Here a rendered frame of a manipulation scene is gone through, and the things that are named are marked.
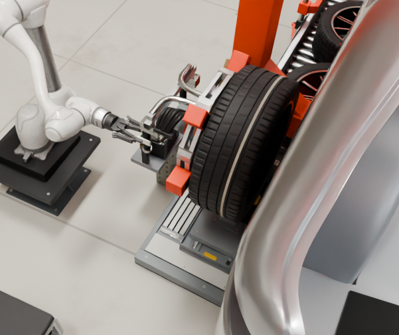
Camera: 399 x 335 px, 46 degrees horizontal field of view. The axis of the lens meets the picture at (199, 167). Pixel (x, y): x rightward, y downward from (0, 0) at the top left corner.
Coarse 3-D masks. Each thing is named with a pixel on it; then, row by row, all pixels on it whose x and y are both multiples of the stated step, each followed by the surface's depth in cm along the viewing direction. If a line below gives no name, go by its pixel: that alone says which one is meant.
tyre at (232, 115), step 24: (240, 72) 184; (264, 72) 191; (240, 96) 176; (264, 96) 176; (288, 96) 179; (216, 120) 175; (240, 120) 173; (264, 120) 172; (216, 144) 174; (240, 144) 172; (264, 144) 171; (192, 168) 182; (216, 168) 177; (240, 168) 173; (192, 192) 190; (216, 192) 182; (240, 192) 177; (240, 216) 194
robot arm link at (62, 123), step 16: (16, 32) 203; (16, 48) 208; (32, 48) 206; (32, 64) 204; (48, 96) 201; (48, 112) 199; (64, 112) 199; (48, 128) 195; (64, 128) 196; (80, 128) 205
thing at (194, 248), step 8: (200, 208) 264; (192, 224) 257; (184, 240) 254; (192, 240) 254; (184, 248) 252; (192, 248) 249; (200, 248) 251; (208, 248) 252; (200, 256) 249; (208, 256) 245; (216, 256) 249; (224, 256) 249; (208, 264) 252; (216, 264) 247; (224, 264) 244; (232, 264) 245; (224, 272) 249
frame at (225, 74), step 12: (228, 72) 192; (216, 84) 191; (204, 96) 183; (216, 96) 183; (204, 108) 181; (192, 132) 187; (180, 144) 185; (192, 144) 183; (180, 156) 186; (192, 156) 184
